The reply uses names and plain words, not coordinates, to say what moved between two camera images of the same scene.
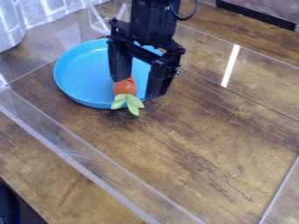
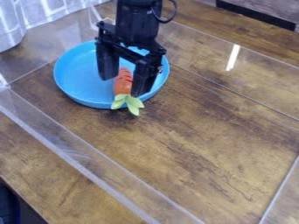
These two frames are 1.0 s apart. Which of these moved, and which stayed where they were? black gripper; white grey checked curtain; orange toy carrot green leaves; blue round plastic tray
Moved: black gripper
Stayed: white grey checked curtain; orange toy carrot green leaves; blue round plastic tray
